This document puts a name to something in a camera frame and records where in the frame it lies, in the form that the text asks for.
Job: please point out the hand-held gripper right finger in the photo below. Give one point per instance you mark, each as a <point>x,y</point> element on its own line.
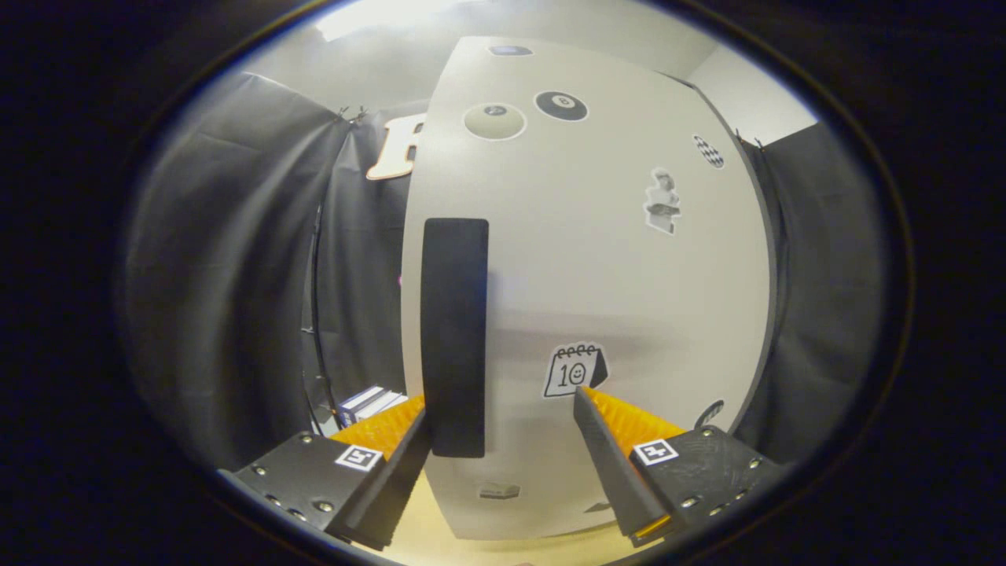
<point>613,479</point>

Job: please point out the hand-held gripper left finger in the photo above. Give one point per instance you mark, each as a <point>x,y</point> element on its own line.
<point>393,487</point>

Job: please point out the white cabinet door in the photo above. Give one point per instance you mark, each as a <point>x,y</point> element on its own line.
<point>597,275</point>

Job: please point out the grey cabinet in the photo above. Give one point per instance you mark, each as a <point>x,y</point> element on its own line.
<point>773,299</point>

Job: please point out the black backdrop cloth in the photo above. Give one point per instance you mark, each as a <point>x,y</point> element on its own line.
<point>228,275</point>

